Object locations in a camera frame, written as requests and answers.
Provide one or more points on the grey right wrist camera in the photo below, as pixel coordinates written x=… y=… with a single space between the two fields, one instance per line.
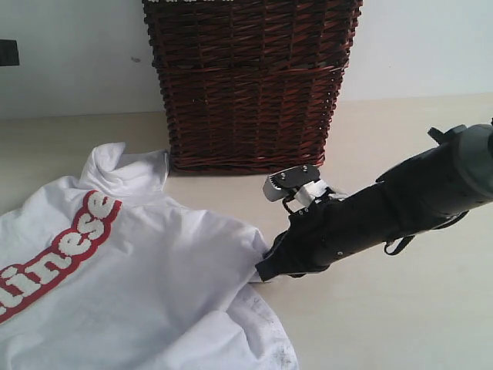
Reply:
x=302 y=183

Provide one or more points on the dark red wicker basket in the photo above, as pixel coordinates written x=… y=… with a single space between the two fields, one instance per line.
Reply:
x=249 y=86

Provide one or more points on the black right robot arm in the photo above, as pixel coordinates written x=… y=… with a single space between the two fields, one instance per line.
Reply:
x=432 y=190

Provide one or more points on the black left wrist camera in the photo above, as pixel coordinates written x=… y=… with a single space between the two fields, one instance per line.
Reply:
x=9 y=55

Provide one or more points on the white t-shirt red lettering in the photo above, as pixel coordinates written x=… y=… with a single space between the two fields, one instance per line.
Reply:
x=106 y=271

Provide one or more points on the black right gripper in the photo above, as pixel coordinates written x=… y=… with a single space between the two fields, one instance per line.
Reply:
x=335 y=229

